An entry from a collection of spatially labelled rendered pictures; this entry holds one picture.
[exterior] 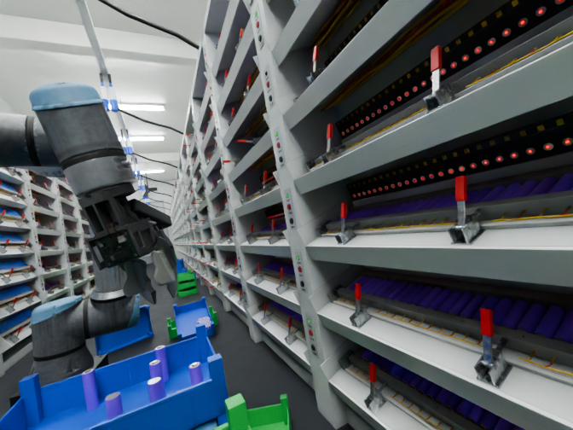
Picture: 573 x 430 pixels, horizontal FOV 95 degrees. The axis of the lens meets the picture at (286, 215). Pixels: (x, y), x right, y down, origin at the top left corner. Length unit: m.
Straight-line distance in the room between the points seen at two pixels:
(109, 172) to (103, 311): 0.86
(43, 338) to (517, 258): 1.33
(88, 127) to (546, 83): 0.57
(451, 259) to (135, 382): 0.60
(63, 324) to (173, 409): 0.88
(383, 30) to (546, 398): 0.54
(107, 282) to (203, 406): 0.86
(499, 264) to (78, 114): 0.60
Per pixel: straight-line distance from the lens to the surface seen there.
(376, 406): 0.75
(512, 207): 0.46
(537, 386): 0.49
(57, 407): 0.70
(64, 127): 0.51
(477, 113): 0.41
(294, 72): 0.89
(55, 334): 1.31
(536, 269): 0.40
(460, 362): 0.52
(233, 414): 0.35
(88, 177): 0.49
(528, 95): 0.39
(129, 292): 0.53
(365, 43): 0.56
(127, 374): 0.67
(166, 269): 0.52
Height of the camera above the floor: 0.58
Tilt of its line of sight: 2 degrees up
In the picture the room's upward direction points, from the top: 10 degrees counter-clockwise
